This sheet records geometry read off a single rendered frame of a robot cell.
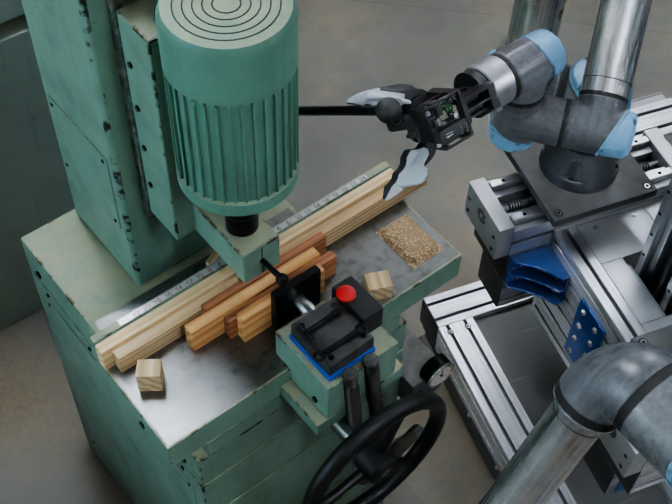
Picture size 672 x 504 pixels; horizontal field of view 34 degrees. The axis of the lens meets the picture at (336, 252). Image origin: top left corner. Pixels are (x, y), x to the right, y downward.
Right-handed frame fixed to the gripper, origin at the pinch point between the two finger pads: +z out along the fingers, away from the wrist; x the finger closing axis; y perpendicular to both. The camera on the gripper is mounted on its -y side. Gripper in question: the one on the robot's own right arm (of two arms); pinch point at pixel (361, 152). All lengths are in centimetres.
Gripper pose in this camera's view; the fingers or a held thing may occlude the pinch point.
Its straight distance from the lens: 153.7
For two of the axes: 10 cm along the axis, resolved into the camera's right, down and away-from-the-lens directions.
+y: 5.2, 1.4, -8.4
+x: 3.5, 8.7, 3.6
